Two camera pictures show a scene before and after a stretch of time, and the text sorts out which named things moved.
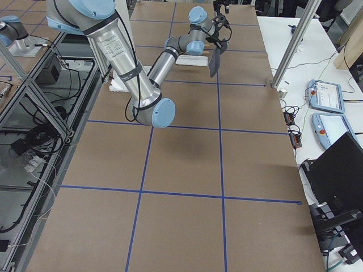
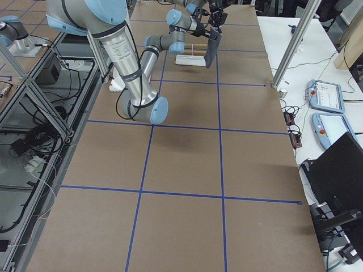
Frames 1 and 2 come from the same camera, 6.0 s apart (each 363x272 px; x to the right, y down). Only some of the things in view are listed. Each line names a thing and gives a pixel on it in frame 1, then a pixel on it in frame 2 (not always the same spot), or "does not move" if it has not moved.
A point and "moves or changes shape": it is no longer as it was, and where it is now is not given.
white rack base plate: [191, 60] does not move
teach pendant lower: [329, 128] does not move
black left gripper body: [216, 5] to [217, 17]
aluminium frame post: [311, 8] does not move
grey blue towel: [214, 63] moves or changes shape
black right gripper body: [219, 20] to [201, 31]
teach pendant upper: [325, 96] does not move
